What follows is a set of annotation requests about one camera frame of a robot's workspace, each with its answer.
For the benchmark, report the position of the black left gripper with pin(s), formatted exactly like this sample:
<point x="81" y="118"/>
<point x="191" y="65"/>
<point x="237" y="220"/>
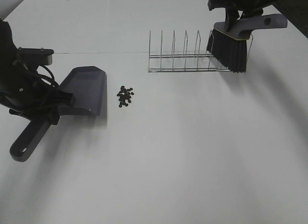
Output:
<point x="29" y="90"/>

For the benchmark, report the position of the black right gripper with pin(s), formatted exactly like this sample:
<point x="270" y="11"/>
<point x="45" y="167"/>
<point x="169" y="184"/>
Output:
<point x="236" y="9"/>

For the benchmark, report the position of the grey plastic dustpan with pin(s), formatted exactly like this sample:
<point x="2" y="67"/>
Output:
<point x="87" y="84"/>

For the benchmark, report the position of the grey hand brush black bristles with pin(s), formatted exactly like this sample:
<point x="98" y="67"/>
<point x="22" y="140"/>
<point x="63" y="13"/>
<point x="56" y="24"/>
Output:
<point x="230" y="47"/>

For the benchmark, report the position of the pile of coffee beans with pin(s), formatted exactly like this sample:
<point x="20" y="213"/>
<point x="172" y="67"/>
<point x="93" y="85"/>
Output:
<point x="124" y="96"/>

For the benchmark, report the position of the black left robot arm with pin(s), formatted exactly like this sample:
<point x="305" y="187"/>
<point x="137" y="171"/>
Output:
<point x="8" y="50"/>

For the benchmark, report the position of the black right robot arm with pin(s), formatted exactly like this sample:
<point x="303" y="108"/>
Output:
<point x="263" y="4"/>

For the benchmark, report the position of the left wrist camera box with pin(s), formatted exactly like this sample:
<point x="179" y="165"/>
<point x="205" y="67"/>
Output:
<point x="40" y="56"/>

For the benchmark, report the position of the metal wire rack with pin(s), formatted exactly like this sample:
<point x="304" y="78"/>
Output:
<point x="184" y="60"/>

